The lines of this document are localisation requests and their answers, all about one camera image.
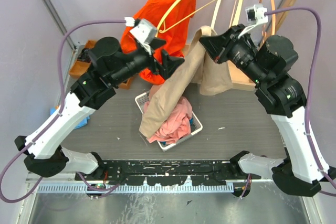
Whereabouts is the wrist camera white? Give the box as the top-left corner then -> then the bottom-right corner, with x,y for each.
238,4 -> 268,39
124,17 -> 158,55

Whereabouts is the cream wooden hanger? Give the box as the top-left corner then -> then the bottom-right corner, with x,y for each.
229,0 -> 244,27

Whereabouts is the yellow hanger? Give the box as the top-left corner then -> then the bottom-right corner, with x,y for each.
156,0 -> 216,36

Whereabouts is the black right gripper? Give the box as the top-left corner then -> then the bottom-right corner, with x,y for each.
199,23 -> 268,86

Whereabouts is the orange red t shirt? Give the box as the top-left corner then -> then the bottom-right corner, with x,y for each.
120,0 -> 197,86

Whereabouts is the pink t shirt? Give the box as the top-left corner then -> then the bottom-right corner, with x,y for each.
146,97 -> 192,145

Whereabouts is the beige t shirt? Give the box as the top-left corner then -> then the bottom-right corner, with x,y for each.
139,26 -> 233,137

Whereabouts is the blue patterned cloth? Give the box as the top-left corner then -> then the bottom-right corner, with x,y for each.
50,105 -> 91,130

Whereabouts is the white slotted cable duct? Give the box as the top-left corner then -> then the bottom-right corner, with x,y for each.
37,183 -> 234,194

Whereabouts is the teal blue t shirt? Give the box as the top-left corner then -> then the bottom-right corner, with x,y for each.
160,118 -> 196,147

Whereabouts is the white plastic basket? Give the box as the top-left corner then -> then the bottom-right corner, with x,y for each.
134,90 -> 203,152

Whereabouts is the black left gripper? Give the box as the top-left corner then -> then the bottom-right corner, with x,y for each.
111,37 -> 185,87

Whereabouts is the rolled dark sock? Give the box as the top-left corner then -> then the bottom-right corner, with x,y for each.
77,48 -> 91,63

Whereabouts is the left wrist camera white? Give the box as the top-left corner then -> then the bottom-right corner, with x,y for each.
124,17 -> 158,55

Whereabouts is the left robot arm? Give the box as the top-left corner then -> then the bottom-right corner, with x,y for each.
15,37 -> 184,180

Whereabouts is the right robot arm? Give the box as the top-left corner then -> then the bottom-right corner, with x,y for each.
199,24 -> 335,197

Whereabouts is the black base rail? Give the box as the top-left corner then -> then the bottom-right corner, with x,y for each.
84,160 -> 238,186

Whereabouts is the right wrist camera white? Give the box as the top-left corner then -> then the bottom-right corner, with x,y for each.
238,4 -> 268,39

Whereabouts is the wooden compartment tray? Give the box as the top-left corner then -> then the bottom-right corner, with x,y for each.
68,39 -> 134,90

